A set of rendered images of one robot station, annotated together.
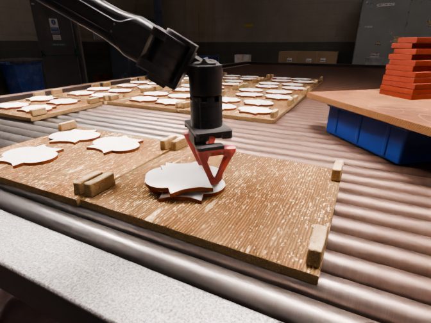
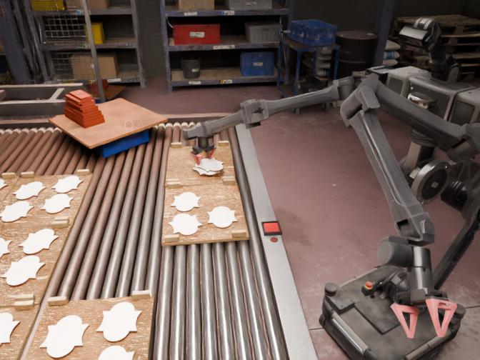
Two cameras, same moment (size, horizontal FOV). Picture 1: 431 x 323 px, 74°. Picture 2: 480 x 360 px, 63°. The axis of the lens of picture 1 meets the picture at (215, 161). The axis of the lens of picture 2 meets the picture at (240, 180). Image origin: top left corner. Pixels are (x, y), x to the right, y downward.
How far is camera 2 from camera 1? 2.22 m
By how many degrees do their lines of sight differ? 103
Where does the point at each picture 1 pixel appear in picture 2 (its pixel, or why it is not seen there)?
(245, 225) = (221, 154)
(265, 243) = (226, 151)
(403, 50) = (88, 103)
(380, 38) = not seen: outside the picture
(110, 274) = (251, 168)
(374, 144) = (137, 141)
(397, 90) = (96, 121)
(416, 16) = not seen: outside the picture
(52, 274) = (259, 174)
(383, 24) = not seen: outside the picture
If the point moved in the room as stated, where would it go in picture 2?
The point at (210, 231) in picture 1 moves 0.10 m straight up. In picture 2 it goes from (228, 158) to (228, 141)
